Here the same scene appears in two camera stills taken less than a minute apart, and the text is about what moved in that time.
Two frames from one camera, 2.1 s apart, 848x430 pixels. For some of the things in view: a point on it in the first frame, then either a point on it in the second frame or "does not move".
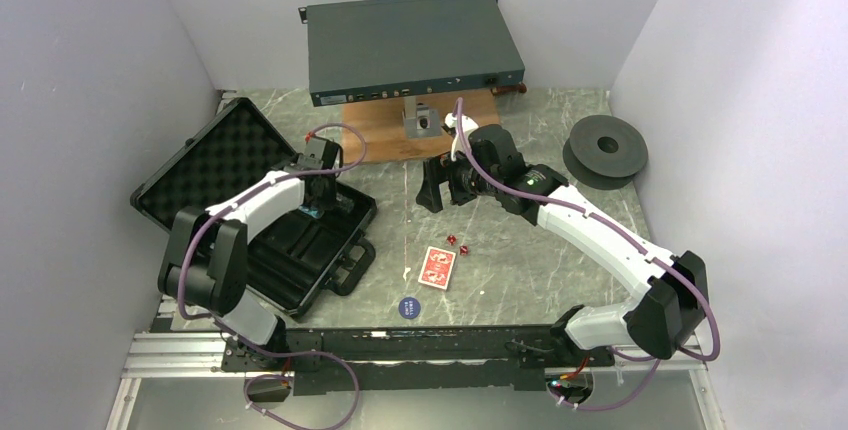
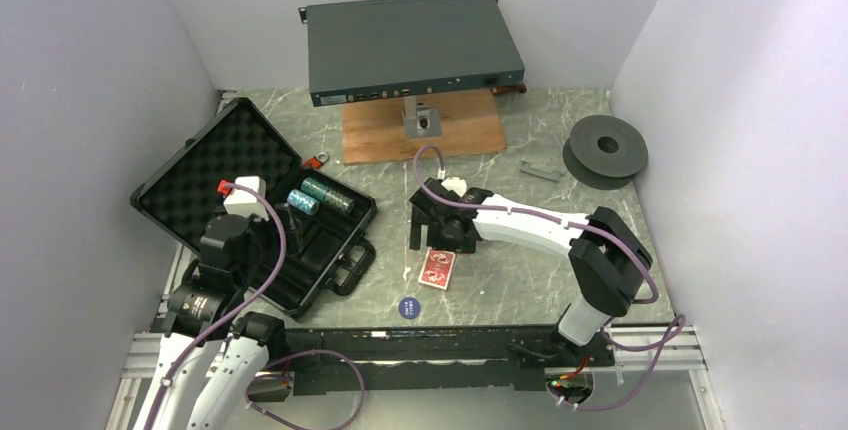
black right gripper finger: (436, 170) -> (420, 204)
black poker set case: (291, 263) does not move
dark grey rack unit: (401, 47) does not move
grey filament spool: (604, 153) does not move
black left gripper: (328, 202) -> (268, 227)
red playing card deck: (437, 267) does not move
